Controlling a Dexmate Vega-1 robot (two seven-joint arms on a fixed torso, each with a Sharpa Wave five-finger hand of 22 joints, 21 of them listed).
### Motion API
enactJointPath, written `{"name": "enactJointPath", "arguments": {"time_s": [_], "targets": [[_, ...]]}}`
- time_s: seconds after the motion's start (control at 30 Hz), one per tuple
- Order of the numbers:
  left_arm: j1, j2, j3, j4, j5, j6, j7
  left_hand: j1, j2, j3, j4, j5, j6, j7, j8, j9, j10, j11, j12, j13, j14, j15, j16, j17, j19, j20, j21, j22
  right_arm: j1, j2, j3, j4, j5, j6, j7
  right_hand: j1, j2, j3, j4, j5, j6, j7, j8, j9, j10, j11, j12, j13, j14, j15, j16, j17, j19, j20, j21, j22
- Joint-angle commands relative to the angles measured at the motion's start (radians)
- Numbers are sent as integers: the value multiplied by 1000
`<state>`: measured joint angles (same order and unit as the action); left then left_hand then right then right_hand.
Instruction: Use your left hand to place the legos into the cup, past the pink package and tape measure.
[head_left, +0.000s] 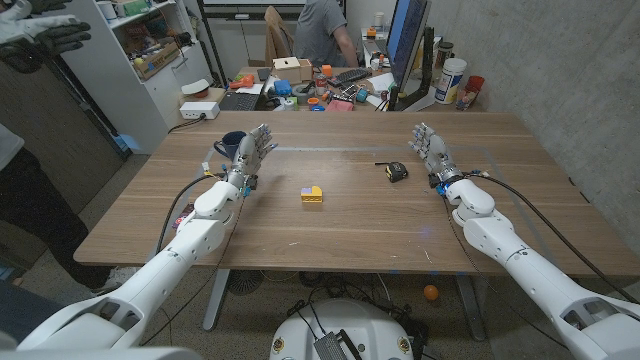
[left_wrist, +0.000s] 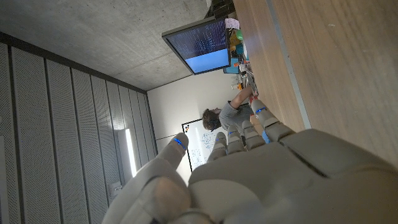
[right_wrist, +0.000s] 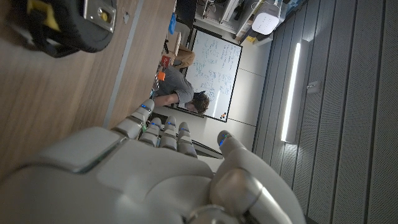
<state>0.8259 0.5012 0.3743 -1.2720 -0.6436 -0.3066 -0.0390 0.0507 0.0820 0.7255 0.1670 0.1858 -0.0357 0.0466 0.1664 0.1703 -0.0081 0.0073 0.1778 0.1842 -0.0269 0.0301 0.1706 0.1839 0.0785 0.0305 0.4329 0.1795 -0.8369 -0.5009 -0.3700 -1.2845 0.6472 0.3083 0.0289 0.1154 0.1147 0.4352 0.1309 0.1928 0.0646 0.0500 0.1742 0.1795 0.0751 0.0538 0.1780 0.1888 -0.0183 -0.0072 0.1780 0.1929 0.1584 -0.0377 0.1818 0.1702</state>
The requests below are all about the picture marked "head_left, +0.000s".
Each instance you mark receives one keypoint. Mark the dark blue mug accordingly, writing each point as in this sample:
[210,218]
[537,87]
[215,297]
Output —
[230,142]

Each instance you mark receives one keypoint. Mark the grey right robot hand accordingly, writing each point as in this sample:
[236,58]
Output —
[436,152]

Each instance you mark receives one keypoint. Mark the white shelf unit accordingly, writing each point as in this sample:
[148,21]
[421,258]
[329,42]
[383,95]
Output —
[100,75]

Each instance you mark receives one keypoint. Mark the cardboard box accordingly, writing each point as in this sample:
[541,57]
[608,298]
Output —
[157,60]

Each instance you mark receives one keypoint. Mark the pink cloth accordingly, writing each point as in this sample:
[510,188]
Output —
[340,106]

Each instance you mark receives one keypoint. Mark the standing person with gloves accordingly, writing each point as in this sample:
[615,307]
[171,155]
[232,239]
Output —
[30,200]

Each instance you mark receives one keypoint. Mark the grey table leg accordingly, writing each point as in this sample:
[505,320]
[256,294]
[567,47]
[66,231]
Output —
[216,300]
[470,310]

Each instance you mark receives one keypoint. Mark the brown jacket on chair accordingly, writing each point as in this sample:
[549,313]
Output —
[277,37]

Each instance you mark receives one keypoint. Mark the computer monitor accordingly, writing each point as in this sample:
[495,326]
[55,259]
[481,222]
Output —
[406,40]

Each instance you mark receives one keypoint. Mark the black yellow tape measure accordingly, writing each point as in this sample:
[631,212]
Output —
[396,172]

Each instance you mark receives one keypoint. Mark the small wooden box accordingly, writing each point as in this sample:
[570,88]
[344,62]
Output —
[286,70]

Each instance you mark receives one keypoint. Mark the black keyboard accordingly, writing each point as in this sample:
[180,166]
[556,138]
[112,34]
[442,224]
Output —
[350,76]

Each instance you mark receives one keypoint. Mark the blue box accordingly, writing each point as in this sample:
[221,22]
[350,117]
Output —
[283,88]

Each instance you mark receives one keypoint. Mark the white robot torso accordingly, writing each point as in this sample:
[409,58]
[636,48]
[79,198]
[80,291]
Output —
[350,325]

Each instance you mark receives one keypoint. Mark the orange ball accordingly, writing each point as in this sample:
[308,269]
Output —
[431,292]

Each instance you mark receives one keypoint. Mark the dark jar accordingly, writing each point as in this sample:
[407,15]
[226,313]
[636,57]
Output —
[444,55]

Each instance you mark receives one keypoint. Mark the seated person grey shirt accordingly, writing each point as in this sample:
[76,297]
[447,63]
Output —
[317,30]

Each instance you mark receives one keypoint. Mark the black monitor stand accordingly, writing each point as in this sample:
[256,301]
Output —
[427,60]

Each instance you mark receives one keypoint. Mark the yellow and purple lego block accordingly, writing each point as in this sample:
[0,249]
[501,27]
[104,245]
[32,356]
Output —
[312,195]

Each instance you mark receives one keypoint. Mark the orange tool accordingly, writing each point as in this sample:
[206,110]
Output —
[242,81]

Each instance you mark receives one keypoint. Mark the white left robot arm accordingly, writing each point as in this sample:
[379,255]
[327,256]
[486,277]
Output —
[165,270]

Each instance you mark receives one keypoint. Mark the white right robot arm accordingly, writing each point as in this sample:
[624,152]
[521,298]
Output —
[530,270]

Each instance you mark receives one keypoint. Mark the white plastic tub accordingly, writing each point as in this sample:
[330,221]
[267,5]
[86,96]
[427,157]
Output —
[449,80]

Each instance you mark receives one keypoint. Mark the white power box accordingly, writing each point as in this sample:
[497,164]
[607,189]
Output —
[199,110]

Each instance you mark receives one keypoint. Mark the black laptop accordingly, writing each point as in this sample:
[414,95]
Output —
[240,101]

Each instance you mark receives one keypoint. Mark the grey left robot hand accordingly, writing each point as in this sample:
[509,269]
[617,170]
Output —
[247,155]

